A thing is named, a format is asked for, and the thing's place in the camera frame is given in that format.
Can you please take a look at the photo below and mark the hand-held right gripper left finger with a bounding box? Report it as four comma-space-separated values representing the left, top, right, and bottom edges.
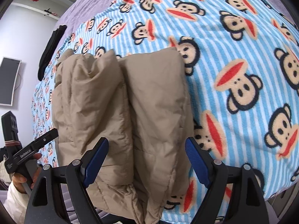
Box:
25, 137, 109, 224

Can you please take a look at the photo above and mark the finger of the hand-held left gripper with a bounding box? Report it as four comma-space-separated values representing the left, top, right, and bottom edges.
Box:
31, 128, 59, 151

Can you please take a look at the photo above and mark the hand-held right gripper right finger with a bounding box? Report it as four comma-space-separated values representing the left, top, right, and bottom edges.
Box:
184, 137, 274, 224

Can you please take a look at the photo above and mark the tan puffer jacket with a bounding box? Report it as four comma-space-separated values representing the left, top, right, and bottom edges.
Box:
51, 47, 194, 224

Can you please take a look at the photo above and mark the person's left forearm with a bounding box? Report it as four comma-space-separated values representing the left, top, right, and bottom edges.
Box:
0, 161, 31, 216

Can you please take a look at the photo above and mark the person's left hand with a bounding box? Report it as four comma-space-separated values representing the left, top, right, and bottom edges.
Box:
11, 153, 43, 193

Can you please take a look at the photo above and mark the black folded cloth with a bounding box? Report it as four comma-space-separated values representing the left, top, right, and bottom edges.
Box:
38, 25, 67, 81

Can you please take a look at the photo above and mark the blue striped monkey print blanket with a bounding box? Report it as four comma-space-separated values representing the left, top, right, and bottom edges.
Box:
30, 0, 299, 224

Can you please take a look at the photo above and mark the wall monitor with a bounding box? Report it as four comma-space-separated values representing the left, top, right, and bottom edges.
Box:
0, 57, 22, 106

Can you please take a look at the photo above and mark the white wall shelf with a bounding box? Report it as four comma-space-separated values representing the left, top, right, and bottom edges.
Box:
12, 0, 85, 19

